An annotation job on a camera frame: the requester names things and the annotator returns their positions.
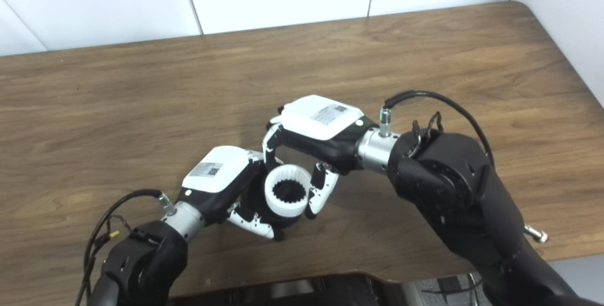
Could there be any white plastic ring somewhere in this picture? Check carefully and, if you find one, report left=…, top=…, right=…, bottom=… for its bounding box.
left=264, top=164, right=312, bottom=217

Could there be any right thin black wire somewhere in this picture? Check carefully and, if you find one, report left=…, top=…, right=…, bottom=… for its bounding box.
left=410, top=111, right=444, bottom=158

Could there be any left thin wire yellow connector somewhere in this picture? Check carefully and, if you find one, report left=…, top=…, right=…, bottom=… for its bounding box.
left=85, top=215, right=135, bottom=269

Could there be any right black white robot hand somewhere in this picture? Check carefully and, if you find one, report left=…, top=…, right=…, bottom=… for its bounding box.
left=262, top=95, right=402, bottom=220

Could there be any black robot torso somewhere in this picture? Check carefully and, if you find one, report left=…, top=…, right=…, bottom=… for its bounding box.
left=170, top=272, right=487, bottom=306

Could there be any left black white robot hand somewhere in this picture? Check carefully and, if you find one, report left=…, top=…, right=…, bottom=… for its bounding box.
left=163, top=145, right=286, bottom=241

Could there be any wrist thick black cable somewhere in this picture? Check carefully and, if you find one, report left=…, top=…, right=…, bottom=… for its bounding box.
left=380, top=90, right=495, bottom=167
left=75, top=189, right=174, bottom=306

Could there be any left wrist thick black cable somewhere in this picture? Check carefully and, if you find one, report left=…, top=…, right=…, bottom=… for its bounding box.
left=75, top=189, right=174, bottom=306

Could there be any right wrist thick black cable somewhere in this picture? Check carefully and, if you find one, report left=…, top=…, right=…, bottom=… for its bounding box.
left=380, top=90, right=495, bottom=167

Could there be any round black plastic part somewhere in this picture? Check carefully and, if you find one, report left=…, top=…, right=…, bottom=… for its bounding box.
left=241, top=169, right=307, bottom=231

